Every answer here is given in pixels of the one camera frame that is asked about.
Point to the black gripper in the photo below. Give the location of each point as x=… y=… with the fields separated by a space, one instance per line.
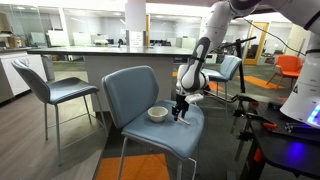
x=181 y=102

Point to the orange marker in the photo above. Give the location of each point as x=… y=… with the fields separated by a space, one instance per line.
x=185 y=122

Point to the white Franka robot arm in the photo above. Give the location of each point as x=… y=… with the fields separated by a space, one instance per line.
x=213 y=31

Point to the white bowl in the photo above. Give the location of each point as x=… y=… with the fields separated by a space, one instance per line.
x=157 y=114

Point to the blue padded chair metal legs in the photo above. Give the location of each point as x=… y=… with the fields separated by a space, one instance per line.
x=133 y=90

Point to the black tripod stand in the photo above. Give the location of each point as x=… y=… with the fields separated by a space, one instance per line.
x=242 y=130

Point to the light blue chair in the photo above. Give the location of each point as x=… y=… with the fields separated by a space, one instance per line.
x=230 y=66

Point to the high counter table dark top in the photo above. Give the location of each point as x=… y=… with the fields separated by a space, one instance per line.
x=126 y=63

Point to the black kick scooter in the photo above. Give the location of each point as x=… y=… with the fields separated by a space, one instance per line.
x=240 y=70

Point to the white paper sign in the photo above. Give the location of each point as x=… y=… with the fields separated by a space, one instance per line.
x=136 y=39

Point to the orange framed door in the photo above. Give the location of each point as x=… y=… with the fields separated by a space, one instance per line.
x=256 y=43

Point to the black robot table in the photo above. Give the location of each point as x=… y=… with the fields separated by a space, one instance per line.
x=290 y=150

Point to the grey-blue padded chair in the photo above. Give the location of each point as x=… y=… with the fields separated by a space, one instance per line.
x=63 y=89

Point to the orange armchair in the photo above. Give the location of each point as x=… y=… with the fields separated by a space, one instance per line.
x=288 y=65

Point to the white cabinet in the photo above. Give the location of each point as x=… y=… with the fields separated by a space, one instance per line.
x=13 y=75

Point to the cardboard box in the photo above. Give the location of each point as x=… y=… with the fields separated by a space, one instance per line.
x=14 y=42

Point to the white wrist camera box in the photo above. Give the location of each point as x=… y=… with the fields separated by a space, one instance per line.
x=194 y=98

